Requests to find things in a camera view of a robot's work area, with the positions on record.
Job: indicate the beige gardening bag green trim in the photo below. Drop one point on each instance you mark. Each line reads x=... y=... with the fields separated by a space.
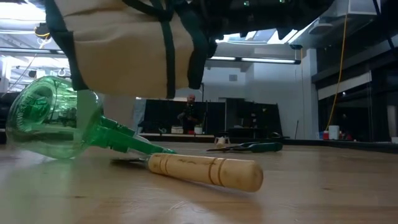
x=124 y=46

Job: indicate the green transparent spray bottle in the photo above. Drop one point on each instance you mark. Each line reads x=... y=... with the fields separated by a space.
x=46 y=118

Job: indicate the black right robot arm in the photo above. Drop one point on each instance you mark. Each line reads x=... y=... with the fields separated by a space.
x=280 y=12

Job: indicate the person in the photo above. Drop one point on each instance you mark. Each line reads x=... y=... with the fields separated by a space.
x=190 y=115

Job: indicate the black partition desk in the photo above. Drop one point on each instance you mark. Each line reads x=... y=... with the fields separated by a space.
x=214 y=115

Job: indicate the small white plant pot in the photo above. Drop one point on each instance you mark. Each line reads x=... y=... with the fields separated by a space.
x=198 y=129

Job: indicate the wide white plant pot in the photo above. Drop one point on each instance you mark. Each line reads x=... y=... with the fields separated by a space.
x=177 y=130

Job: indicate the long ceiling light strip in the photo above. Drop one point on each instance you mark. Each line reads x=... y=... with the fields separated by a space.
x=267 y=60

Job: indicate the broom stick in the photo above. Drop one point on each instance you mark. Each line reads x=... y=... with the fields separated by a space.
x=296 y=129

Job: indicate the red container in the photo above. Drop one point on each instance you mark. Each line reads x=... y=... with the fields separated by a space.
x=325 y=135

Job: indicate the white bucket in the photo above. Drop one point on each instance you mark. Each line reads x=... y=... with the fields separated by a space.
x=334 y=132

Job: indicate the grey wall vent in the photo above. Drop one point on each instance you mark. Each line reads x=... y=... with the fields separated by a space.
x=233 y=77

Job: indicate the black ceiling camera dome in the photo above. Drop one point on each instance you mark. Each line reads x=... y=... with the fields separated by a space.
x=295 y=46

